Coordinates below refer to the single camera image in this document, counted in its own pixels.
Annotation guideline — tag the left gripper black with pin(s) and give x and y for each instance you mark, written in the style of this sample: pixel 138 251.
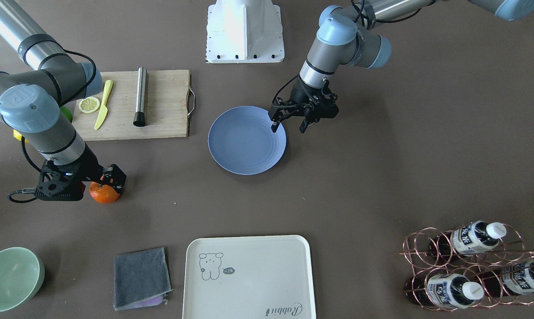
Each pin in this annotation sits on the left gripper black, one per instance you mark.
pixel 300 94

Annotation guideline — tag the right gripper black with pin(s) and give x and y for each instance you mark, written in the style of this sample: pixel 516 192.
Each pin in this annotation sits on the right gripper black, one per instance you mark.
pixel 90 167

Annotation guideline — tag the orange mandarin fruit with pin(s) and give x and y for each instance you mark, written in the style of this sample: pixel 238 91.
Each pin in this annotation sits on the orange mandarin fruit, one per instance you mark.
pixel 103 193

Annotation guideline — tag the blue round plate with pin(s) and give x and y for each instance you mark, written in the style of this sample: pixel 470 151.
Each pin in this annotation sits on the blue round plate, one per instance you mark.
pixel 241 141

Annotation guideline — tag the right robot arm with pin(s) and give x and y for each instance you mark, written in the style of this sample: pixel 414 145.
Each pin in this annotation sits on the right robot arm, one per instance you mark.
pixel 31 102

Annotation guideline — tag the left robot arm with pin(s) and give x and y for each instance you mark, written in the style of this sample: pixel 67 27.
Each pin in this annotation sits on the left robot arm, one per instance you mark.
pixel 344 37

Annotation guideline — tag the green lime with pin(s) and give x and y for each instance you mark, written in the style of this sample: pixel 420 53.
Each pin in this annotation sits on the green lime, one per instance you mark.
pixel 67 113

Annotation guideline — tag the steel muddler black tip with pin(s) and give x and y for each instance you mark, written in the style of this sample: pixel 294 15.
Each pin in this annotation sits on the steel muddler black tip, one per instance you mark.
pixel 139 115

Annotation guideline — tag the lemon slice upper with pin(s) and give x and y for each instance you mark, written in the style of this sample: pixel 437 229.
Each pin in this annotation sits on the lemon slice upper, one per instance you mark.
pixel 89 105

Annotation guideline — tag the wooden cutting board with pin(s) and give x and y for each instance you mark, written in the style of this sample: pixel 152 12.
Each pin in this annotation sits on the wooden cutting board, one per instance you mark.
pixel 166 107

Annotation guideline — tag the yellow lemon near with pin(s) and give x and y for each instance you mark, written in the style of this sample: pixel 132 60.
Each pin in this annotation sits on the yellow lemon near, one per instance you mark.
pixel 17 135

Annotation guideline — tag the yellow plastic knife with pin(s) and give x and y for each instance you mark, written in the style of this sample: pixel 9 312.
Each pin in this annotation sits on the yellow plastic knife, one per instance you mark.
pixel 103 110

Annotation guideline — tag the grey folded cloth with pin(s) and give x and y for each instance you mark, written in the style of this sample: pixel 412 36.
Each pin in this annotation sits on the grey folded cloth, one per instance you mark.
pixel 141 279

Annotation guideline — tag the green bowl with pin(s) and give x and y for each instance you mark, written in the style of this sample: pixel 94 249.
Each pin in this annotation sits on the green bowl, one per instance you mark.
pixel 21 276

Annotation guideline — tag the cream rabbit tray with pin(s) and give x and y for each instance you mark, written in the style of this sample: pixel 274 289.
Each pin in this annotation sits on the cream rabbit tray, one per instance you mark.
pixel 256 277

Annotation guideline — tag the tea bottle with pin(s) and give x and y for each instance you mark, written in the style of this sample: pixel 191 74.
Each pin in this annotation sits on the tea bottle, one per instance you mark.
pixel 514 280
pixel 476 237
pixel 435 290

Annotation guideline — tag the tea bottle middle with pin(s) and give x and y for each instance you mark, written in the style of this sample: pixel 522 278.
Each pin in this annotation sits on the tea bottle middle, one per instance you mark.
pixel 435 290

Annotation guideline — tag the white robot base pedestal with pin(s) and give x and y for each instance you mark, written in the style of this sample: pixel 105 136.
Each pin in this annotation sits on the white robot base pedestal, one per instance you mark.
pixel 244 31

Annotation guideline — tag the copper wire bottle rack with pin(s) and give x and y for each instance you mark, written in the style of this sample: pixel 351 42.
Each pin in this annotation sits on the copper wire bottle rack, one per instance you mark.
pixel 511 249

